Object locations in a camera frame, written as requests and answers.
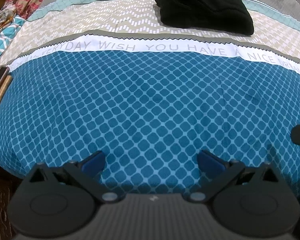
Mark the black pants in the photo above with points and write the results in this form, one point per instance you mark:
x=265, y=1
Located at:
x=202, y=5

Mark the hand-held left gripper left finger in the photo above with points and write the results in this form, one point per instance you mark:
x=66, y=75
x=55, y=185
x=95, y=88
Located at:
x=93, y=161

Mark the teal patterned quilt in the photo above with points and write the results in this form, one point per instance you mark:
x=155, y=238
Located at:
x=2, y=37

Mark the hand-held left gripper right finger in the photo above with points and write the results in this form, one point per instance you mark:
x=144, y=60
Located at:
x=210, y=161

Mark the teal and beige printed bedsheet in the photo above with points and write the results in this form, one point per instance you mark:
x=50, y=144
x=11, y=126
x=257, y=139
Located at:
x=150, y=92

